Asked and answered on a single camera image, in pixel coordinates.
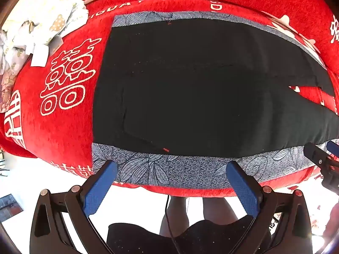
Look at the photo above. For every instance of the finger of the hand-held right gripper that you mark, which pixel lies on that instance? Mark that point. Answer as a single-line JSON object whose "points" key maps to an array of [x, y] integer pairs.
{"points": [[333, 149], [316, 154]]}

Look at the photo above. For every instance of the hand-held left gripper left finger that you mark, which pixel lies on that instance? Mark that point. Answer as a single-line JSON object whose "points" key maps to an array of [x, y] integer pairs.
{"points": [[100, 187]]}

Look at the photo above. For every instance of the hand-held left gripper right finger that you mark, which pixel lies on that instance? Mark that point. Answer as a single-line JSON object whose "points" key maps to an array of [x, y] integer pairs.
{"points": [[245, 187]]}

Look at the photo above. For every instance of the black pants with floral trim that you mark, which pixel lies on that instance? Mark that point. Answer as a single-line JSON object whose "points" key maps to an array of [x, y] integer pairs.
{"points": [[198, 84]]}

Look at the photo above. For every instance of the person's right forearm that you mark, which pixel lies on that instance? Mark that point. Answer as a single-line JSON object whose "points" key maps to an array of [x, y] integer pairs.
{"points": [[333, 222]]}

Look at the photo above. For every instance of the person's right leg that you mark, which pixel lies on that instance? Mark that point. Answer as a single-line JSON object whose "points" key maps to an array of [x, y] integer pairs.
{"points": [[219, 209]]}

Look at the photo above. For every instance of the person's leg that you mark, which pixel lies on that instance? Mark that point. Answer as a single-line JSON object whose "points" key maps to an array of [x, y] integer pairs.
{"points": [[177, 214], [219, 209]]}

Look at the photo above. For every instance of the red printed blanket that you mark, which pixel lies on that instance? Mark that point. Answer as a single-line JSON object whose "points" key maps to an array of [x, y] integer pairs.
{"points": [[66, 124]]}

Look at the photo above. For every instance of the person's left leg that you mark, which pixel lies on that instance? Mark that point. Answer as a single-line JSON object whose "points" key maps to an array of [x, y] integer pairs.
{"points": [[177, 214]]}

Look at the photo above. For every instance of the dark square mat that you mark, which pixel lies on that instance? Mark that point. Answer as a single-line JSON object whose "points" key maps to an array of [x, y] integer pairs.
{"points": [[9, 207]]}

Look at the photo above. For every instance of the white floral cloth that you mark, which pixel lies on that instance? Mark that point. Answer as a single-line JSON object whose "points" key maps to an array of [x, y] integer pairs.
{"points": [[39, 13]]}

